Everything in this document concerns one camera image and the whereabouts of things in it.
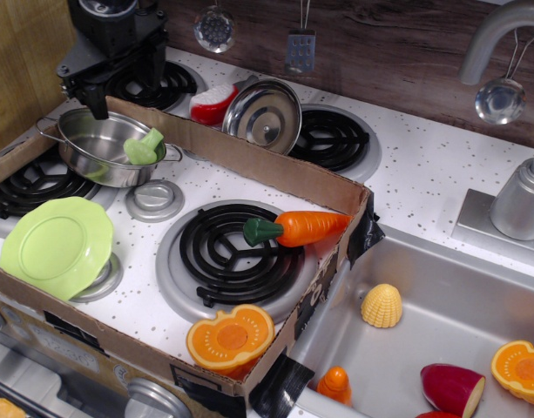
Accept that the front right black burner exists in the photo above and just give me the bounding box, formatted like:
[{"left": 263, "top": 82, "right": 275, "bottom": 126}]
[{"left": 155, "top": 199, "right": 318, "bottom": 323}]

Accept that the red toy piece bottom edge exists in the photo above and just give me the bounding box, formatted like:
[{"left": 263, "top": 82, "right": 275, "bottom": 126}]
[{"left": 416, "top": 410, "right": 460, "bottom": 418}]

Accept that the red toy sweet potato half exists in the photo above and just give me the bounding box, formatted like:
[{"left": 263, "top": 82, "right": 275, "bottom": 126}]
[{"left": 420, "top": 363, "right": 486, "bottom": 417}]

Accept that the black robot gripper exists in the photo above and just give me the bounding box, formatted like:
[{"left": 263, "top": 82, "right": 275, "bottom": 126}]
[{"left": 57, "top": 1, "right": 168, "bottom": 120}]

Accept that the orange toy carrot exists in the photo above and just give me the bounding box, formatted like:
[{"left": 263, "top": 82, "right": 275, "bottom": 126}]
[{"left": 243, "top": 211, "right": 353, "bottom": 247}]

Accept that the front left black burner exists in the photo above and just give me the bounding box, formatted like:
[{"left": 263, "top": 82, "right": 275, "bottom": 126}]
[{"left": 0, "top": 148, "right": 118, "bottom": 238}]

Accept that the orange pumpkin half in sink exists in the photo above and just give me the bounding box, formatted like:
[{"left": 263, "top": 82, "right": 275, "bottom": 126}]
[{"left": 490, "top": 340, "right": 534, "bottom": 405}]

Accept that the brown cardboard fence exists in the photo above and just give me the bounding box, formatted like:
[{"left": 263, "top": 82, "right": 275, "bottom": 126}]
[{"left": 0, "top": 97, "right": 382, "bottom": 417}]

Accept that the grey sink basin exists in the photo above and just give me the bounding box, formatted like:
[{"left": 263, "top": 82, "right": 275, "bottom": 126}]
[{"left": 291, "top": 227, "right": 534, "bottom": 417}]

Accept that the hanging steel spatula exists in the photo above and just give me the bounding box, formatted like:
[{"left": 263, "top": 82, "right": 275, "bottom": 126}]
[{"left": 284, "top": 1, "right": 316, "bottom": 75}]

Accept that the grey stove knob centre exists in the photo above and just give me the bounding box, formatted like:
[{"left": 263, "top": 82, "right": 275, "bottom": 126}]
[{"left": 125, "top": 179, "right": 185, "bottom": 223}]

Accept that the small orange toy bottle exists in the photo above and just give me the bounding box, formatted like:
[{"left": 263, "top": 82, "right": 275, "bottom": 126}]
[{"left": 315, "top": 366, "right": 353, "bottom": 407}]

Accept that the hanging steel ladle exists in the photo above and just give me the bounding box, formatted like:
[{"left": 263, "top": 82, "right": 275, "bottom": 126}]
[{"left": 475, "top": 29, "right": 534, "bottom": 125}]

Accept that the light green plastic plate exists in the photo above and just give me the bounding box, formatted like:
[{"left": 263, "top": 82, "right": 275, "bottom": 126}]
[{"left": 0, "top": 197, "right": 114, "bottom": 300}]

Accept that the yellow toy at bottom left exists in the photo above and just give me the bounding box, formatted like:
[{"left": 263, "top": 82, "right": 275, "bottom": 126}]
[{"left": 0, "top": 398, "right": 26, "bottom": 418}]

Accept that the light green toy broccoli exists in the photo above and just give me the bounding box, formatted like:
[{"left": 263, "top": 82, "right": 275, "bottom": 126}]
[{"left": 123, "top": 128, "right": 164, "bottom": 165}]

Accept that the hanging steel skimmer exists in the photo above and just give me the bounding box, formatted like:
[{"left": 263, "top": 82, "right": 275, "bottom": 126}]
[{"left": 193, "top": 1, "right": 236, "bottom": 54}]

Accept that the grey oven knob front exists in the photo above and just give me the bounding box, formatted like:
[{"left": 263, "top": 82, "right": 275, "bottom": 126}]
[{"left": 124, "top": 378, "right": 193, "bottom": 418}]

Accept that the grey stove knob under plate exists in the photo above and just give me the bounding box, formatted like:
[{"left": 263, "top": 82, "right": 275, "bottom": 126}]
[{"left": 70, "top": 253, "right": 124, "bottom": 303}]

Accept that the grey toy faucet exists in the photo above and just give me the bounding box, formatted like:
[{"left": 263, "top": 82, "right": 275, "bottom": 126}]
[{"left": 450, "top": 0, "right": 534, "bottom": 265}]

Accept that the stainless steel pot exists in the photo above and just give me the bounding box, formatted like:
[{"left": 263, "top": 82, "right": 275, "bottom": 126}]
[{"left": 36, "top": 108, "right": 175, "bottom": 188}]

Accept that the steel pot lid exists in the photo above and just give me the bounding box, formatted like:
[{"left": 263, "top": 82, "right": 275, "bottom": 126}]
[{"left": 222, "top": 79, "right": 302, "bottom": 155}]

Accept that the back right black burner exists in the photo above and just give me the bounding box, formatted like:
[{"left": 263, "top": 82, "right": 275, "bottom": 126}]
[{"left": 289, "top": 104, "right": 382, "bottom": 183}]

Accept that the yellow toy corn piece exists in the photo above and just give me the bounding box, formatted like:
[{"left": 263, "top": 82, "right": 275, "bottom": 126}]
[{"left": 361, "top": 284, "right": 402, "bottom": 328}]

